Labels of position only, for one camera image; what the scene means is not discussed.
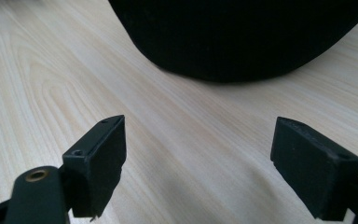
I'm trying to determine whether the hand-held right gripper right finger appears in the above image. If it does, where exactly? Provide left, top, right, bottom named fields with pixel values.
left=269, top=116, right=358, bottom=222

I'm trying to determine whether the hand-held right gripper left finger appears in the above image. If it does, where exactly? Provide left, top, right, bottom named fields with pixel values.
left=62, top=114, right=128, bottom=222

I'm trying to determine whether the large black round object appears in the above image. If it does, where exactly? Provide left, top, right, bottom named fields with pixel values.
left=107, top=0, right=358, bottom=83

